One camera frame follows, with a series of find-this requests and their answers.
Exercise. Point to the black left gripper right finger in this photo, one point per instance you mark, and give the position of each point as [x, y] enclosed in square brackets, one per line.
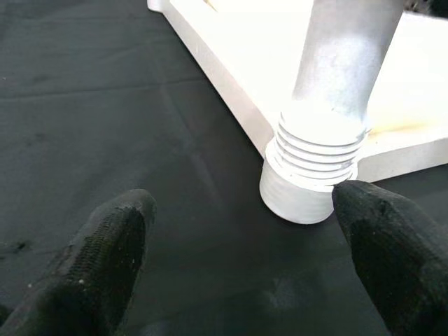
[402, 266]

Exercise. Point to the white plastic table top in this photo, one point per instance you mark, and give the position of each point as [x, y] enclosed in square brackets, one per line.
[245, 35]

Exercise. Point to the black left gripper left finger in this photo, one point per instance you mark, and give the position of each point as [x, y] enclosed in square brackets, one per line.
[87, 273]

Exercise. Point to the white plastic table leg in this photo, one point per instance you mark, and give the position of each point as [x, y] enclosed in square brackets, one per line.
[343, 52]

